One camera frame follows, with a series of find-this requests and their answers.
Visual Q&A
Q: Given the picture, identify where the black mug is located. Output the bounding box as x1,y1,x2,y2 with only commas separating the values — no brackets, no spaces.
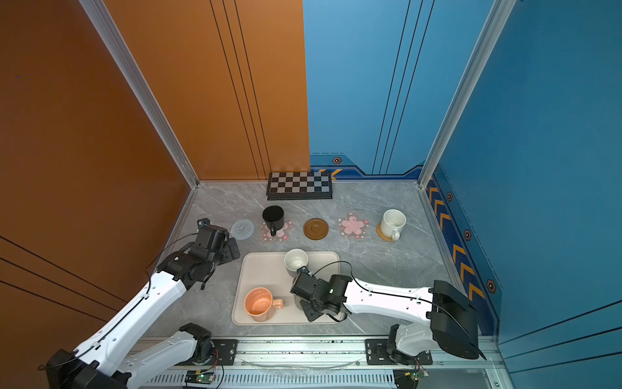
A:
262,205,285,237

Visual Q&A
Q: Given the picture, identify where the black white chessboard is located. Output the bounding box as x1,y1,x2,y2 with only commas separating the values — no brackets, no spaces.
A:
267,171,333,200

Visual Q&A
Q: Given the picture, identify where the orange pink mug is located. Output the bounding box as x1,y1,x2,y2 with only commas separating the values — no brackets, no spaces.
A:
244,287,284,323

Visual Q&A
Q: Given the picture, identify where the aluminium front rail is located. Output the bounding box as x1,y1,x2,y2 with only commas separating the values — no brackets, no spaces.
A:
128,336,513,388

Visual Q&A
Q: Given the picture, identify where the brown wooden round coaster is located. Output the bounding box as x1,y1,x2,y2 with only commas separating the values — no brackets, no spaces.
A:
304,218,330,241

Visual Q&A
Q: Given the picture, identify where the small right circuit board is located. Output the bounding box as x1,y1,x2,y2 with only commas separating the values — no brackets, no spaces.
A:
393,370,429,389

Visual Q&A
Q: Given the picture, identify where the tan rattan round coaster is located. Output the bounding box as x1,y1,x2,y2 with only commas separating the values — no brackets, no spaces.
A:
376,223,394,242

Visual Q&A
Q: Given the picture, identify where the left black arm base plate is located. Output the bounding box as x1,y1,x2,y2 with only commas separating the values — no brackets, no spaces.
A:
190,339,238,367

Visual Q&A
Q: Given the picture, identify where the aluminium left corner post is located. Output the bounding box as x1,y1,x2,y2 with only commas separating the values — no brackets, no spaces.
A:
79,0,200,189

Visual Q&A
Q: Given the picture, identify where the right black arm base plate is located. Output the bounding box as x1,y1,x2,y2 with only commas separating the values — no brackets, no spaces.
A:
364,339,433,366

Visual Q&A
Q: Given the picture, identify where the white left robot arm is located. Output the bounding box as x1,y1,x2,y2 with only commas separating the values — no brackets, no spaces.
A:
40,238,240,388

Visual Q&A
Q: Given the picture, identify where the green circuit board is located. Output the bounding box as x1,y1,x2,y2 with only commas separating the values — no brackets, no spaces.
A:
184,371,215,386

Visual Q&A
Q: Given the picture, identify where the white lavender mug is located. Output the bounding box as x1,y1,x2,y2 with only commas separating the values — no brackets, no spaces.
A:
283,249,309,277

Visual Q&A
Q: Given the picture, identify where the pink flower coaster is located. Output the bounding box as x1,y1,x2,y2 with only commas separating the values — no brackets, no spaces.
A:
337,212,370,240
259,220,294,243

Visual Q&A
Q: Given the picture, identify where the aluminium right corner post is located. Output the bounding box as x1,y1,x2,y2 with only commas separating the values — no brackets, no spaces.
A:
418,0,516,190

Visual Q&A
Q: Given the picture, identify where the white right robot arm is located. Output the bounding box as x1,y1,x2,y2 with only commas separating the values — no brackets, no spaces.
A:
290,270,485,365

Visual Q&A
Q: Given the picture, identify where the light blue woven coaster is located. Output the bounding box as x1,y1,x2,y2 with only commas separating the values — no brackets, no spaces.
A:
230,219,256,241

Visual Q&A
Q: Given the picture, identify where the aluminium corner post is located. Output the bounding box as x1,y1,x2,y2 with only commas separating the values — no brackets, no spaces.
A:
418,0,516,190
79,0,200,189

